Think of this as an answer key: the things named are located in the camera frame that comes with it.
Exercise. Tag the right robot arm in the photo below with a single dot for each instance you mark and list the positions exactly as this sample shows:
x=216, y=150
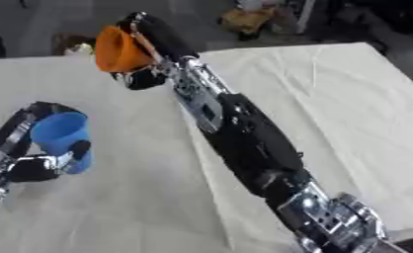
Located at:
x=262, y=148

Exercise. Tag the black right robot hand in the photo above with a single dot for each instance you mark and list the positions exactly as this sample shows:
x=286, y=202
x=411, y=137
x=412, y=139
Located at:
x=165, y=37

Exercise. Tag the orange plastic cup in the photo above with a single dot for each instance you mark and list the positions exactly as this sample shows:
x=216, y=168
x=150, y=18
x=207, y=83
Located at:
x=119, y=50

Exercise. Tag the white table leg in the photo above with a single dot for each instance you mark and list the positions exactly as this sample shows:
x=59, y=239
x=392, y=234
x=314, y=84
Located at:
x=305, y=16

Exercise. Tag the brown and white object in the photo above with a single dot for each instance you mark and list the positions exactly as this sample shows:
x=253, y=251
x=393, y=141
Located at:
x=71, y=44

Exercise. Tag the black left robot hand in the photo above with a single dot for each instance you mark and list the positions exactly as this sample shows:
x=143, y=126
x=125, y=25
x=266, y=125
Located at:
x=25, y=168

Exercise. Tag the blue plastic cup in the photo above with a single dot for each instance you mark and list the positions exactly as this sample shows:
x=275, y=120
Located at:
x=63, y=138

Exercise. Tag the tan bag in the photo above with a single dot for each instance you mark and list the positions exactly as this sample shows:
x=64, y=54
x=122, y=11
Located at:
x=247, y=19

